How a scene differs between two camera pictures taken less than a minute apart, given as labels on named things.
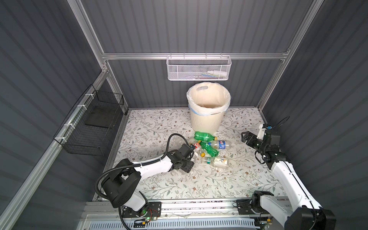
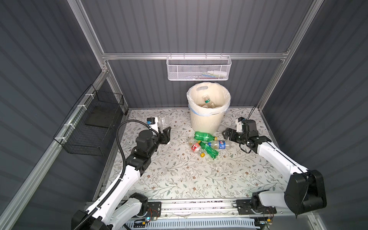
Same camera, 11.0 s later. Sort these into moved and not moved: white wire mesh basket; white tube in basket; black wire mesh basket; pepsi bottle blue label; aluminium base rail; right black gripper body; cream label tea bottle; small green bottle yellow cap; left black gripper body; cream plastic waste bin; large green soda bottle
Moved: left black gripper body; cream label tea bottle; right black gripper body
Not moved: white tube in basket; pepsi bottle blue label; small green bottle yellow cap; aluminium base rail; cream plastic waste bin; black wire mesh basket; white wire mesh basket; large green soda bottle
